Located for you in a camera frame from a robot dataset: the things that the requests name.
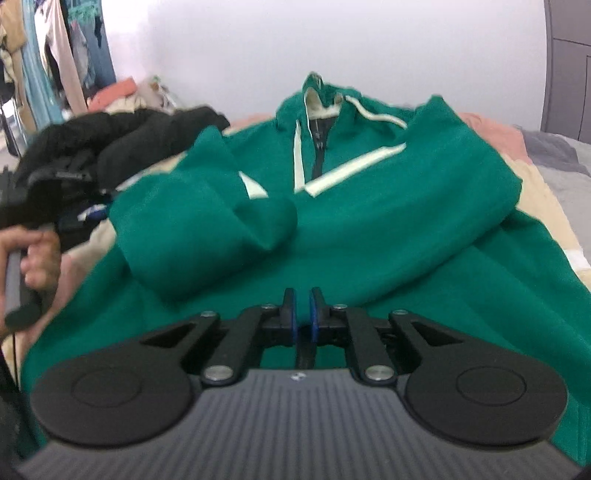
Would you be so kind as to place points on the person's left hand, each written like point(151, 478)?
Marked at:
point(44, 258)

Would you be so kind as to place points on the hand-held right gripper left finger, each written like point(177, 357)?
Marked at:
point(289, 318)

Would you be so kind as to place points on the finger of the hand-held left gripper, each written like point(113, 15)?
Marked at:
point(87, 216)

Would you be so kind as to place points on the dark grey wardrobe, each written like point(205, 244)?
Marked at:
point(568, 64)

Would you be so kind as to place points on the green hoodie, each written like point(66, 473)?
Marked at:
point(369, 221)

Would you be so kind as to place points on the patchwork blanket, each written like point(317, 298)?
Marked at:
point(545, 194)

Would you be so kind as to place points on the rack of hanging clothes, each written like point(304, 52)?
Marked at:
point(41, 60)

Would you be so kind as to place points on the black clothes pile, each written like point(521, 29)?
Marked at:
point(138, 134)

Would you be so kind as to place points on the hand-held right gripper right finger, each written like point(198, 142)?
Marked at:
point(316, 318)

